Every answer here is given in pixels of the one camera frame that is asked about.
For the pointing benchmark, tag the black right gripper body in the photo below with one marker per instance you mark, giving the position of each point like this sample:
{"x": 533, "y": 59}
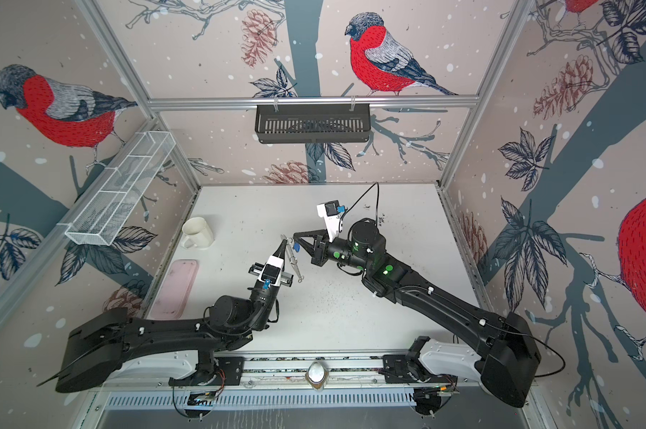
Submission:
{"x": 341, "y": 254}

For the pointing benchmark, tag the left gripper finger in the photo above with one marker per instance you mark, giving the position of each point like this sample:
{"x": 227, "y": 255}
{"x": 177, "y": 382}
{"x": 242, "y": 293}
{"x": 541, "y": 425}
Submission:
{"x": 278, "y": 257}
{"x": 285, "y": 258}

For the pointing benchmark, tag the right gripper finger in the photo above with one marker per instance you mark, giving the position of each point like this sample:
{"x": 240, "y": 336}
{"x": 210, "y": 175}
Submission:
{"x": 320, "y": 234}
{"x": 308, "y": 243}

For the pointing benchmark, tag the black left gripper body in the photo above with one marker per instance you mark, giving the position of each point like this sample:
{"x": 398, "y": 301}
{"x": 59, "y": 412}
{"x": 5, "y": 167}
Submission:
{"x": 284, "y": 281}

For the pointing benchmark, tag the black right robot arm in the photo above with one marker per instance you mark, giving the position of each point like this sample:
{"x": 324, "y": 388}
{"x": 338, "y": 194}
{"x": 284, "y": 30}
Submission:
{"x": 507, "y": 354}

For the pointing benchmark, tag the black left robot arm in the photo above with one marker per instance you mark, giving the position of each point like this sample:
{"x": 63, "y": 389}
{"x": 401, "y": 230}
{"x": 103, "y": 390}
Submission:
{"x": 102, "y": 345}

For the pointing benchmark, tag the white ceramic mug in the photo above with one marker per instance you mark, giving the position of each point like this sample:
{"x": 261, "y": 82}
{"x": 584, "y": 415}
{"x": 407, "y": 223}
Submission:
{"x": 197, "y": 234}

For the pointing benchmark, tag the small white dome object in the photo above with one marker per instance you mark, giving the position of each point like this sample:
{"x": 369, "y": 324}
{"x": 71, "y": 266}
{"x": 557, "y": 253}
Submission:
{"x": 317, "y": 375}

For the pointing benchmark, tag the pink rectangular tray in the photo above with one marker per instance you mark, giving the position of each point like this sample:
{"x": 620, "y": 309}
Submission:
{"x": 174, "y": 291}

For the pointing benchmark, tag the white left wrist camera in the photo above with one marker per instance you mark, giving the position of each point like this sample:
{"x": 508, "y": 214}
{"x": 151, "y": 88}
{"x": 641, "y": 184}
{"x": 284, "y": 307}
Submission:
{"x": 271, "y": 276}

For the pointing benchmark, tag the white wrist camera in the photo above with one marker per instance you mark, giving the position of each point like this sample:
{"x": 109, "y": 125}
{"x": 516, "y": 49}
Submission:
{"x": 271, "y": 276}
{"x": 332, "y": 213}

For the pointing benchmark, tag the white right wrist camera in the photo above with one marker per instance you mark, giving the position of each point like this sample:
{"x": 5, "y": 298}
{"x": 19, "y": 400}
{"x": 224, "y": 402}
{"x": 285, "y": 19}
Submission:
{"x": 332, "y": 213}

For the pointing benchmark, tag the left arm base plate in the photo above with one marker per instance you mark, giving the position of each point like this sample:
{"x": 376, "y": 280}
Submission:
{"x": 221, "y": 371}

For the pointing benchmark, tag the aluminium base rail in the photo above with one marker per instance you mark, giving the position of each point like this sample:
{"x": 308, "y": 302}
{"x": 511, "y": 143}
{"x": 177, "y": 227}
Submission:
{"x": 286, "y": 370}

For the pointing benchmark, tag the black slotted wall basket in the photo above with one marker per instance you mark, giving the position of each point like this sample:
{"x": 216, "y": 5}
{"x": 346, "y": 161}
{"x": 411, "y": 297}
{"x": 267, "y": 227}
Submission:
{"x": 313, "y": 124}

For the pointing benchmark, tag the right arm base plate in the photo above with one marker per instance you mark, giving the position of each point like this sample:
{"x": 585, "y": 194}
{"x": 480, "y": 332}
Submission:
{"x": 398, "y": 369}

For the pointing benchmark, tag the white wire mesh basket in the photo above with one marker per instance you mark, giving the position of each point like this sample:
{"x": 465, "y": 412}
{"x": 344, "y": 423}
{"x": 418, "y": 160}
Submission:
{"x": 104, "y": 215}

